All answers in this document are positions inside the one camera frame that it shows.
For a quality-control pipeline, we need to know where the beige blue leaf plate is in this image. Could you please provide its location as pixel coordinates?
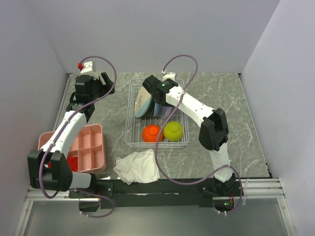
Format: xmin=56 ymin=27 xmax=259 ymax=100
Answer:
xmin=134 ymin=86 xmax=152 ymax=118

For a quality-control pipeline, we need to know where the light blue plate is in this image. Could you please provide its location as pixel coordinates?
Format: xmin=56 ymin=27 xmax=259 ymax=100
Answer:
xmin=151 ymin=103 xmax=161 ymax=117

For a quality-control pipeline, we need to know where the lilac purple plate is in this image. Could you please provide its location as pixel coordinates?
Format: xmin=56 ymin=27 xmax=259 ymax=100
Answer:
xmin=161 ymin=106 xmax=174 ymax=119

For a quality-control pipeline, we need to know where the orange bowl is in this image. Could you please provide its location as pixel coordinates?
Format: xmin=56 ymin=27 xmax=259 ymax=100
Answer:
xmin=142 ymin=124 xmax=161 ymax=143

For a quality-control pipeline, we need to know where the yellow-green bowl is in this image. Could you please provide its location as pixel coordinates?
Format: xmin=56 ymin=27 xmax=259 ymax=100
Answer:
xmin=163 ymin=121 xmax=184 ymax=142

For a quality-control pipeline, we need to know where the dark red plate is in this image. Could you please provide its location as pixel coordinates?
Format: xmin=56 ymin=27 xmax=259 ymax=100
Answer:
xmin=145 ymin=102 xmax=155 ymax=116

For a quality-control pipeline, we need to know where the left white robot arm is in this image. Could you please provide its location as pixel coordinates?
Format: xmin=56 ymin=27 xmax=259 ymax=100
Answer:
xmin=27 ymin=72 xmax=116 ymax=199

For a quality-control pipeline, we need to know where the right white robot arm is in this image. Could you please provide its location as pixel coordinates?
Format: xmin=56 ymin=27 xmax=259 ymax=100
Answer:
xmin=142 ymin=75 xmax=236 ymax=196

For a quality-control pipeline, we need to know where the pink compartment tray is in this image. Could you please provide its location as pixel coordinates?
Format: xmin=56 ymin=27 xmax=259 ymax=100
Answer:
xmin=51 ymin=124 xmax=106 ymax=174

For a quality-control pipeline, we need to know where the white cloth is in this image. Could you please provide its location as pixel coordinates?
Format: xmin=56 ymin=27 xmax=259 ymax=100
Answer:
xmin=113 ymin=149 xmax=160 ymax=185

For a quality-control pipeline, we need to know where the black base beam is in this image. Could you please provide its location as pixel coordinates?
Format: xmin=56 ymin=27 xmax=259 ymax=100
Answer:
xmin=68 ymin=172 xmax=274 ymax=212

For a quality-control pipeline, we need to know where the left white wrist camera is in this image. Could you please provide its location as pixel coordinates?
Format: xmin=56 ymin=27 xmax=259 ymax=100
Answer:
xmin=77 ymin=61 xmax=98 ymax=78

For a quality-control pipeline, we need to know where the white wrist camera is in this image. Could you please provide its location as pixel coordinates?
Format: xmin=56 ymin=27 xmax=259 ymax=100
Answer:
xmin=77 ymin=61 xmax=98 ymax=78
xmin=162 ymin=72 xmax=177 ymax=81

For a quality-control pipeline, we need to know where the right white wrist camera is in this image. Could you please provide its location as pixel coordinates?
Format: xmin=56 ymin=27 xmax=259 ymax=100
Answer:
xmin=162 ymin=72 xmax=177 ymax=81

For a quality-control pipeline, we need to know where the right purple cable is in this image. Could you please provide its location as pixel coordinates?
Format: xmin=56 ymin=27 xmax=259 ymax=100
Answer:
xmin=154 ymin=54 xmax=244 ymax=215

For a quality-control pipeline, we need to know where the white wire dish rack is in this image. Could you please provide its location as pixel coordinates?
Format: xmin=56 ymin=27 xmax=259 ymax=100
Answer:
xmin=125 ymin=79 xmax=189 ymax=148

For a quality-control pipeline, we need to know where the aluminium rail frame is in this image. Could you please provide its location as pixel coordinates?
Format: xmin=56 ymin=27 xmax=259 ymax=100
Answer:
xmin=14 ymin=178 xmax=297 ymax=236

